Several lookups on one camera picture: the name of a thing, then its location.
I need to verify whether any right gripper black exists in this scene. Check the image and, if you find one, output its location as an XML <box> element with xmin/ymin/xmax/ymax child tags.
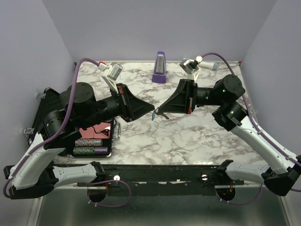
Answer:
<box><xmin>158</xmin><ymin>79</ymin><xmax>224</xmax><ymax>114</ymax></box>

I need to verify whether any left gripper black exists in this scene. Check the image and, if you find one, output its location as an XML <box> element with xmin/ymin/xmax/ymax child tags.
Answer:
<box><xmin>79</xmin><ymin>83</ymin><xmax>156</xmax><ymax>129</ymax></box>

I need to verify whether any blue key tag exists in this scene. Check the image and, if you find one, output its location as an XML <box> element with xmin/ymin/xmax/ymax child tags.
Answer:
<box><xmin>151</xmin><ymin>110</ymin><xmax>156</xmax><ymax>121</ymax></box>

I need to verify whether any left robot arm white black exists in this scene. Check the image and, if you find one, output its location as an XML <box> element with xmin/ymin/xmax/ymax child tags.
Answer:
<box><xmin>3</xmin><ymin>82</ymin><xmax>154</xmax><ymax>200</ymax></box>

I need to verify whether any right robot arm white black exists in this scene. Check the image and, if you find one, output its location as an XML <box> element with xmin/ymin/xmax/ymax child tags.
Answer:
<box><xmin>155</xmin><ymin>74</ymin><xmax>301</xmax><ymax>196</ymax></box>

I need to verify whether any purple metronome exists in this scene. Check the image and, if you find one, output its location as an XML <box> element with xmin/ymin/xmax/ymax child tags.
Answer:
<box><xmin>152</xmin><ymin>51</ymin><xmax>167</xmax><ymax>84</ymax></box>

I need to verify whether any white microphone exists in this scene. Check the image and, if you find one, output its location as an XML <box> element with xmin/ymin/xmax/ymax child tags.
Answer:
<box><xmin>182</xmin><ymin>59</ymin><xmax>219</xmax><ymax>70</ymax></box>

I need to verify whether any black poker chip case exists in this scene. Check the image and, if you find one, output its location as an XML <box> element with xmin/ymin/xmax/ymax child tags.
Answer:
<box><xmin>27</xmin><ymin>88</ymin><xmax>118</xmax><ymax>158</ymax></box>

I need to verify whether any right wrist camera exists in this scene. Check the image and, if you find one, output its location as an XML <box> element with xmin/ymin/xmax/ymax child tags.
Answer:
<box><xmin>180</xmin><ymin>56</ymin><xmax>203</xmax><ymax>81</ymax></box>

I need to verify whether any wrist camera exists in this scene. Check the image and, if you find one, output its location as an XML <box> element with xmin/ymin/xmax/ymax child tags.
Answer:
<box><xmin>180</xmin><ymin>56</ymin><xmax>203</xmax><ymax>81</ymax></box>
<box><xmin>97</xmin><ymin>61</ymin><xmax>123</xmax><ymax>92</ymax></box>

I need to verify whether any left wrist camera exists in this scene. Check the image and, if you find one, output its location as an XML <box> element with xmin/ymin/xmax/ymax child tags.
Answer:
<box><xmin>97</xmin><ymin>61</ymin><xmax>123</xmax><ymax>92</ymax></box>

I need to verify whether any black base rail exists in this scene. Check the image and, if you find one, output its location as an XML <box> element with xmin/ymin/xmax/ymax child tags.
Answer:
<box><xmin>92</xmin><ymin>164</ymin><xmax>244</xmax><ymax>196</ymax></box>

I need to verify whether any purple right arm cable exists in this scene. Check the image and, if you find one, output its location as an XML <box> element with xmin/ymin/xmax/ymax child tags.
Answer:
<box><xmin>195</xmin><ymin>52</ymin><xmax>301</xmax><ymax>205</ymax></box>

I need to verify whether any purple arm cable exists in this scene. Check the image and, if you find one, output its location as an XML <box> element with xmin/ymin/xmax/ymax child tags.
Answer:
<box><xmin>3</xmin><ymin>57</ymin><xmax>131</xmax><ymax>208</ymax></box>
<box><xmin>195</xmin><ymin>52</ymin><xmax>301</xmax><ymax>205</ymax></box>

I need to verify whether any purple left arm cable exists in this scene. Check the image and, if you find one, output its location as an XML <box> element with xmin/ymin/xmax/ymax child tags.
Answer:
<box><xmin>3</xmin><ymin>57</ymin><xmax>131</xmax><ymax>208</ymax></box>

